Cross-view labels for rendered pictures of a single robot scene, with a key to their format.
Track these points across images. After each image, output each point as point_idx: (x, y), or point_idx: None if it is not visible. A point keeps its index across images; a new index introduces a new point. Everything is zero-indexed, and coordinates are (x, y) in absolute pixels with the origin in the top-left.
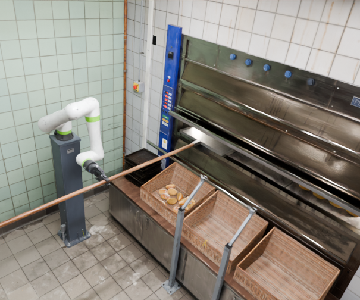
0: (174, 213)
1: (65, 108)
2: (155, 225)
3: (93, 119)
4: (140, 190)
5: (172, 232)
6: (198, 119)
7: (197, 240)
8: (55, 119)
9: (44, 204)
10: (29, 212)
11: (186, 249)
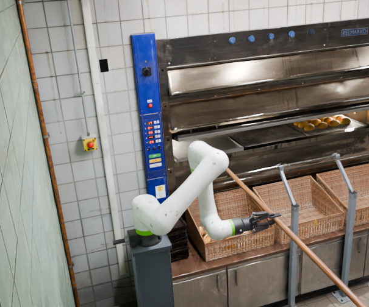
0: (265, 230)
1: (216, 160)
2: (250, 267)
3: None
4: (205, 250)
5: (276, 249)
6: (218, 124)
7: None
8: (196, 191)
9: (321, 264)
10: (336, 276)
11: (300, 249)
